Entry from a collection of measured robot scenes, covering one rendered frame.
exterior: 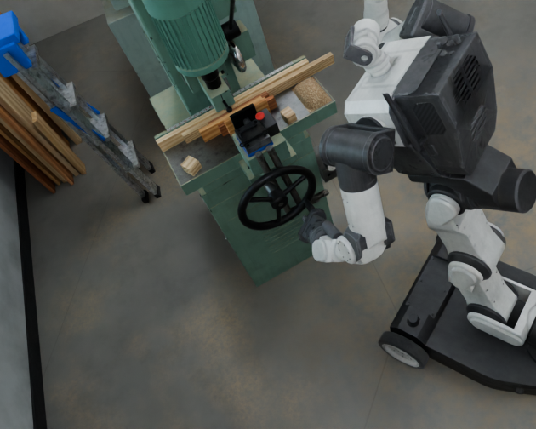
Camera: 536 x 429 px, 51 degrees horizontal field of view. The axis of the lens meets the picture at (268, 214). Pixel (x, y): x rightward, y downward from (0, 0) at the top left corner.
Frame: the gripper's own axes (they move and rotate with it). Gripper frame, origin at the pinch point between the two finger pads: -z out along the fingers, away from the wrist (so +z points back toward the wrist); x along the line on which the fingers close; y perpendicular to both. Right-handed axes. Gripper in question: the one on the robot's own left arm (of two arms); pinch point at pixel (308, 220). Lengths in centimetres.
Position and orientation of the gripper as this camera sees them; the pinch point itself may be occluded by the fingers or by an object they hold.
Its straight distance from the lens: 191.8
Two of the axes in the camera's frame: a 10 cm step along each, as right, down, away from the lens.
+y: -8.4, -3.7, -4.0
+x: 4.8, -8.6, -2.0
